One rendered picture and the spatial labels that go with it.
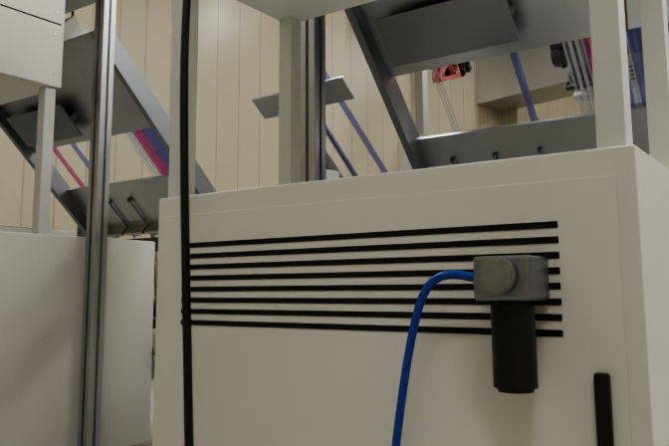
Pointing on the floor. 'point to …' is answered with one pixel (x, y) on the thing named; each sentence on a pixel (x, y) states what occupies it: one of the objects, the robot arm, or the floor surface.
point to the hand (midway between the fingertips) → (437, 78)
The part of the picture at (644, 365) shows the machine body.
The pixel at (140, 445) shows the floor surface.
